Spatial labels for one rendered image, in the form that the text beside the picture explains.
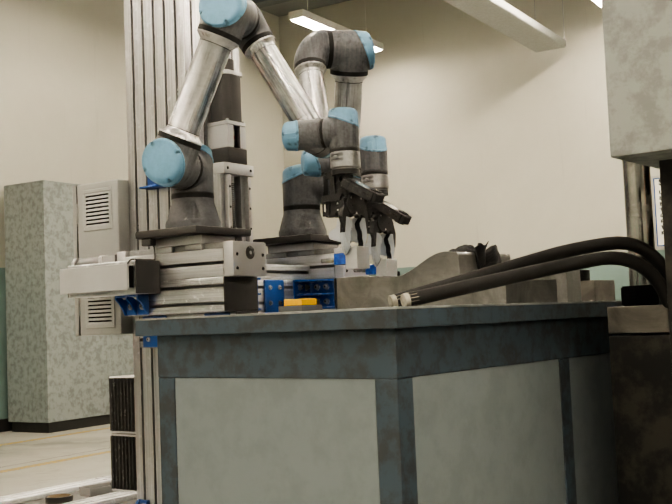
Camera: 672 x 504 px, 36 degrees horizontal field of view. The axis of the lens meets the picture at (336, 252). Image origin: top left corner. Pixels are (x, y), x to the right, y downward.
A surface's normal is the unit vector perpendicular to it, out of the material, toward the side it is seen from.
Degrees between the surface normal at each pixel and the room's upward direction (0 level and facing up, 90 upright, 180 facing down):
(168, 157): 97
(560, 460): 90
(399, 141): 90
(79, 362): 90
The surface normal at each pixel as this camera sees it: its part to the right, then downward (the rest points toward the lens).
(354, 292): -0.62, -0.03
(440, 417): 0.78, -0.07
